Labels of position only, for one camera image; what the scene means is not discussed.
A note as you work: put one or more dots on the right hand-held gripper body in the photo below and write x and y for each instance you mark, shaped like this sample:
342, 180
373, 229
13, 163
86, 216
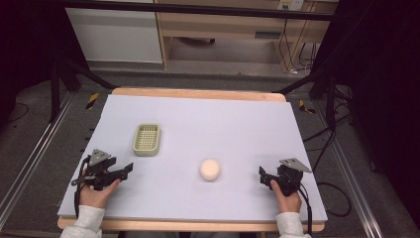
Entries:
290, 178

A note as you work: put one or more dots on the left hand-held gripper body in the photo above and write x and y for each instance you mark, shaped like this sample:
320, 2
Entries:
99, 173

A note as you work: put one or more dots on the person's right hand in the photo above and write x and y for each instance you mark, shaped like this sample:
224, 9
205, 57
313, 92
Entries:
289, 201

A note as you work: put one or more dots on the person's left hand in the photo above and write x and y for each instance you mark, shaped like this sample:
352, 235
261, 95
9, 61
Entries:
95, 196

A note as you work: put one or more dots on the pale green soap dish basket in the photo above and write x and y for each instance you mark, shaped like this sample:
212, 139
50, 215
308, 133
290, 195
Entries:
147, 139

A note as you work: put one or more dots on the round cream soap bar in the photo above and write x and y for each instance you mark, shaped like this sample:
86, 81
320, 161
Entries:
210, 170

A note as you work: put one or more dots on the yellow black floor tape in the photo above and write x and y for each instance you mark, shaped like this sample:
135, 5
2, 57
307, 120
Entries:
306, 107
92, 100

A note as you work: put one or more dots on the white foam board mat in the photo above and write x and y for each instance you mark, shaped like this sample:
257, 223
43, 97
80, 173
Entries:
211, 132

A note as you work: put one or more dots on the black metal stand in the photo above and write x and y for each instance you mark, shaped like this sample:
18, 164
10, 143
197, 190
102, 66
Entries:
56, 89
327, 89

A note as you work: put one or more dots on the wooden table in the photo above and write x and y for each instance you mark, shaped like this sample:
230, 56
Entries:
198, 93

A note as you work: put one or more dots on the white cabinet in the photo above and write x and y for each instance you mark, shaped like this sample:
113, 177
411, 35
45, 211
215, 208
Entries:
115, 36

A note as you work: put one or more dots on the light wooden desk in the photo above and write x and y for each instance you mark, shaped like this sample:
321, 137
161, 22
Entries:
224, 24

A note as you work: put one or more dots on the white power strip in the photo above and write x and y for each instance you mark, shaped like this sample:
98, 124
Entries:
290, 4

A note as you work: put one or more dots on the metal floor rail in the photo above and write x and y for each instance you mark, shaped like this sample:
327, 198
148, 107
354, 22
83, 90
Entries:
36, 152
355, 185

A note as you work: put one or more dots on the black horizontal frame bar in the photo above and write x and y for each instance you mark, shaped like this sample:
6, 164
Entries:
198, 9

